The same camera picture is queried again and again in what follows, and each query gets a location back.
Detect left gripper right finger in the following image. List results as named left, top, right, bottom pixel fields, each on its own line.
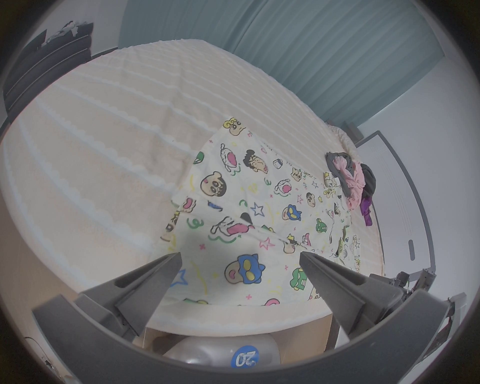
left=299, top=251, right=406, bottom=342

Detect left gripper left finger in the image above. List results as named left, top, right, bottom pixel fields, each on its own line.
left=73, top=252, right=183, bottom=341

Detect white printed pyjama bottoms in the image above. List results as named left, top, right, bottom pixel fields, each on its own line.
left=160, top=117, right=362, bottom=306

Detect bed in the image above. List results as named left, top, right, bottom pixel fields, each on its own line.
left=0, top=37, right=437, bottom=355

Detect purple garment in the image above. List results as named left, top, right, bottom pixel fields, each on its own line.
left=359, top=195, right=374, bottom=227

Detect pink garment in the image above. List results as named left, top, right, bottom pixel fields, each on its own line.
left=334, top=155, right=366, bottom=211

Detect dark grey garment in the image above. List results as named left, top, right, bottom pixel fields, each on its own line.
left=361, top=164, right=377, bottom=197

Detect cream pillow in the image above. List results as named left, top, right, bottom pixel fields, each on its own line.
left=323, top=122, right=357, bottom=152

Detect blue-green curtain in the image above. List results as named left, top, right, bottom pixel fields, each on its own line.
left=225, top=0, right=445, bottom=128
left=118, top=0, right=278, bottom=51

